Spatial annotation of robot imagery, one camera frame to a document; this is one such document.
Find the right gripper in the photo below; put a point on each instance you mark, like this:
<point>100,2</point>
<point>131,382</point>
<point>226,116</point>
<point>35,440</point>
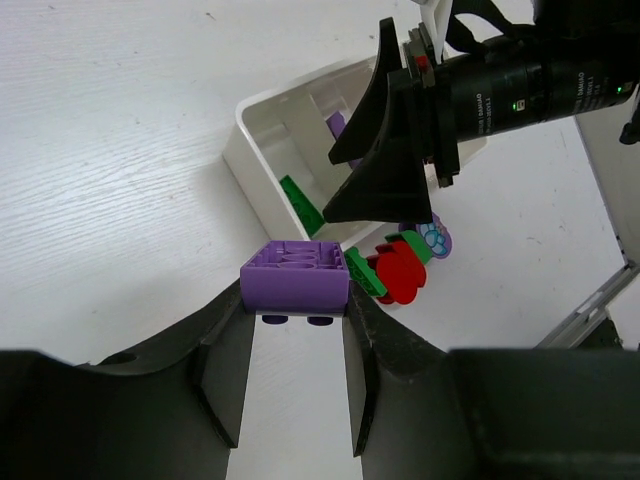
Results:
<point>502,84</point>

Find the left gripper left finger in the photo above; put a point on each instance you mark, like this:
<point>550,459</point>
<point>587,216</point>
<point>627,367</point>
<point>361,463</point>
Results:
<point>169,407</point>

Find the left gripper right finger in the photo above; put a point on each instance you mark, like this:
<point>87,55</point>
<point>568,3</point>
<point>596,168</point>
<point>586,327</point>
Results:
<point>417,412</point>

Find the purple rounded lego piece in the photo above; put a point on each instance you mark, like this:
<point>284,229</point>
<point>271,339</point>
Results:
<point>336,122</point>

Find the green lego brick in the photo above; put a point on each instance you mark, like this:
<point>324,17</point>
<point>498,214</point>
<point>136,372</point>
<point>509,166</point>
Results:
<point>309,216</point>

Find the purple lego brick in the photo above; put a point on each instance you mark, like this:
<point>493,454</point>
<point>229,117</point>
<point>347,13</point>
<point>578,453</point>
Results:
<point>293,277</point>

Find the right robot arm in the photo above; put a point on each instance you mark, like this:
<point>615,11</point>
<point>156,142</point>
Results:
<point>454,27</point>

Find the purple paw lego piece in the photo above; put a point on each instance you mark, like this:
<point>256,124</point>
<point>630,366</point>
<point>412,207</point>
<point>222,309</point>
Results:
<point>435,235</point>

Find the white divided plastic tray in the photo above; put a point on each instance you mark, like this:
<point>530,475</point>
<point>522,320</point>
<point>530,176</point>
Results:
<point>283,132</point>

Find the red green lego cluster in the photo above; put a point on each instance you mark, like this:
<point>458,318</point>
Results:
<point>396,272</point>

